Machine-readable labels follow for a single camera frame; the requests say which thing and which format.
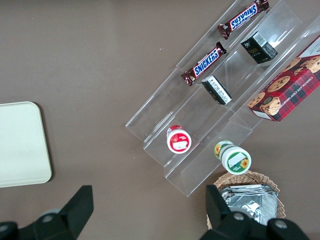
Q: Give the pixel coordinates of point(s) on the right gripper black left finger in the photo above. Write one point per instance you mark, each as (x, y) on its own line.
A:
(72, 212)

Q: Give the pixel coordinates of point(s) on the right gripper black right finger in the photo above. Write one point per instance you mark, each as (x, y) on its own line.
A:
(217, 210)

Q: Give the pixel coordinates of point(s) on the light wicker basket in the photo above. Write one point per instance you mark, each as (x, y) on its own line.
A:
(240, 178)

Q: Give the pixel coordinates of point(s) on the beige plastic tray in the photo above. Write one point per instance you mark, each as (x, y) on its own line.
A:
(20, 145)

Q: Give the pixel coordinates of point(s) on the silver foil wrapped packet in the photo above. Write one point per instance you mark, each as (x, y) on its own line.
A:
(250, 188)
(250, 206)

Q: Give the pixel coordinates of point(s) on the green lidded sunflower cup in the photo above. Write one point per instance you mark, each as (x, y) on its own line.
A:
(236, 161)

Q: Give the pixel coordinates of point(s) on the red lidded yogurt cup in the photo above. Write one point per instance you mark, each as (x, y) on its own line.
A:
(178, 142)

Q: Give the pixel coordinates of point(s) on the clear acrylic stepped shelf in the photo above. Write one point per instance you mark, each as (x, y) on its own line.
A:
(225, 130)

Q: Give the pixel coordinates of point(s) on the small black carton box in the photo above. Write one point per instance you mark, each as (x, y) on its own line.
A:
(258, 48)
(216, 90)

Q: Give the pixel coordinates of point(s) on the red plaid cookie box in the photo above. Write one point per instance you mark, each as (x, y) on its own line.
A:
(287, 92)

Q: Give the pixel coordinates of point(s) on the Snickers chocolate bar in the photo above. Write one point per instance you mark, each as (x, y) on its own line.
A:
(243, 18)
(205, 64)

